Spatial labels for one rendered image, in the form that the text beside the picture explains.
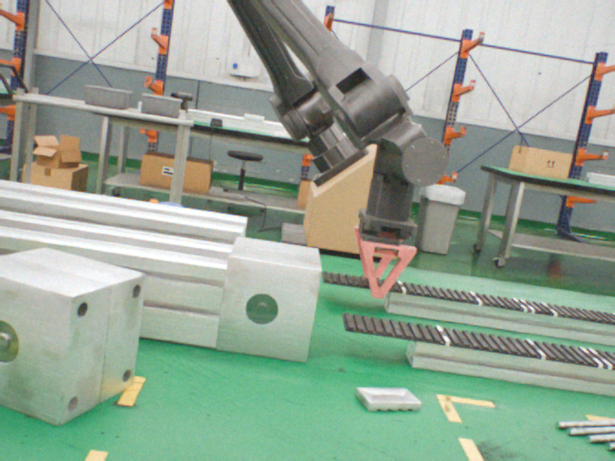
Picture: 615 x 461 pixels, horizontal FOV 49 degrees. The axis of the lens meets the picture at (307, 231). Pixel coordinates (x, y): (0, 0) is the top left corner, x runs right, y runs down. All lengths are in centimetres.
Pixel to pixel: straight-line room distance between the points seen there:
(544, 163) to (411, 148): 534
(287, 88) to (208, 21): 725
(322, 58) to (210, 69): 753
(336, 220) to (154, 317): 61
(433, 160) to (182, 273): 32
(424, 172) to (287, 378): 30
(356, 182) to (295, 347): 59
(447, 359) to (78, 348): 39
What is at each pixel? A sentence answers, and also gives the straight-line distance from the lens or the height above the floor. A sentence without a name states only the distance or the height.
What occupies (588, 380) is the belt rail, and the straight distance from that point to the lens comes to 78.
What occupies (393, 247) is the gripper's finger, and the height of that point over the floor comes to 87.
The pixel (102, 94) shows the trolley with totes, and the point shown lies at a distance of 384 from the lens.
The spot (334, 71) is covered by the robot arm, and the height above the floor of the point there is 107.
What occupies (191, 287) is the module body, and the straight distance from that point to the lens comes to 66.
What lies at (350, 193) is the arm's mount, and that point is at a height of 89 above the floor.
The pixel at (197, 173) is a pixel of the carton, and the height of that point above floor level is 37.
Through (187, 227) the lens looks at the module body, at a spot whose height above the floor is 86.
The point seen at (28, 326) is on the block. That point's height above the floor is 85.
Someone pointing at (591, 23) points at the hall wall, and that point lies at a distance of 917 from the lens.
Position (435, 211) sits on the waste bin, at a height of 36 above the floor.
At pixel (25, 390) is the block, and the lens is 53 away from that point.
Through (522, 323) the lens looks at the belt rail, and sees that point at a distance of 94.
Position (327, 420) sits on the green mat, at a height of 78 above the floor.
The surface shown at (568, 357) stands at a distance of 76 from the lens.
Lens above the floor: 102
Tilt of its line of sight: 10 degrees down
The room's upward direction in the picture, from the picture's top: 9 degrees clockwise
